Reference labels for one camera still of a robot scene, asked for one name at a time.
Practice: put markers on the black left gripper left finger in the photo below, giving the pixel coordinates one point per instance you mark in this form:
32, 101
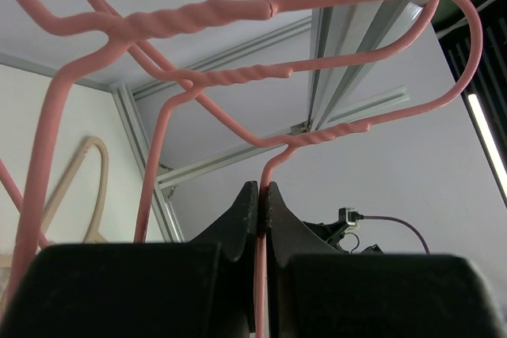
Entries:
235, 229

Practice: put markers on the aluminium right frame post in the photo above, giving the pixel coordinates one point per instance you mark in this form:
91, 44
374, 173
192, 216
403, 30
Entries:
342, 30

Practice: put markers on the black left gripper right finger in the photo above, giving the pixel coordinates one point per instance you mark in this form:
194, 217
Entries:
288, 236

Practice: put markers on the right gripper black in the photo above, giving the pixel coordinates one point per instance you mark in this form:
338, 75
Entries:
322, 231

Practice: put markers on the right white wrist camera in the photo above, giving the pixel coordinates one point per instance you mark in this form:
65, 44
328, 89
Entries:
348, 217

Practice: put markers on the aluminium right floor rail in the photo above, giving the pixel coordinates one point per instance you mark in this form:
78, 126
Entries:
132, 123

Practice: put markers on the beige hanger right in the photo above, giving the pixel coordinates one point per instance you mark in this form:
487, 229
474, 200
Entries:
76, 206

